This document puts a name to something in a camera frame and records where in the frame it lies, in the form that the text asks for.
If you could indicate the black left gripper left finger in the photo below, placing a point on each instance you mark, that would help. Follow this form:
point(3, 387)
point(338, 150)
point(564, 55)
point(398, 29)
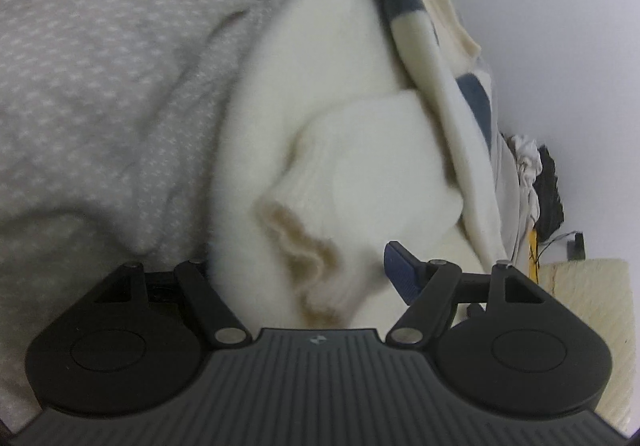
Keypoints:
point(133, 342)

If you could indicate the cream textured pillow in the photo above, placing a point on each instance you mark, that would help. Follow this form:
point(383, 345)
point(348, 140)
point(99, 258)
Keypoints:
point(598, 291)

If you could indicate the grey patterned bed cover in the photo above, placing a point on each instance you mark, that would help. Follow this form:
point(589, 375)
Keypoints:
point(109, 114)

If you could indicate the black charger plug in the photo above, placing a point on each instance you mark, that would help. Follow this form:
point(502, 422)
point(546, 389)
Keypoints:
point(579, 249)

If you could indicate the white crumpled cloth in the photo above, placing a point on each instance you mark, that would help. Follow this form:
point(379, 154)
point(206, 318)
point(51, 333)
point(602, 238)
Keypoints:
point(528, 167)

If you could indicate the white and navy knit sweater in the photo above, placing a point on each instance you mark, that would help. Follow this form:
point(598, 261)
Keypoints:
point(354, 123)

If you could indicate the black crumpled garment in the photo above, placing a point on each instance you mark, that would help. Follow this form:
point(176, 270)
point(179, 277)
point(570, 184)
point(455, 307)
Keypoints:
point(551, 210)

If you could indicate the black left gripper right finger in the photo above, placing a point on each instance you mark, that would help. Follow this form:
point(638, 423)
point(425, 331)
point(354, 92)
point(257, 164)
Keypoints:
point(497, 339)

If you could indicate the yellow cushion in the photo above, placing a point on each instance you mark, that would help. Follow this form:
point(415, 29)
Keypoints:
point(533, 260)

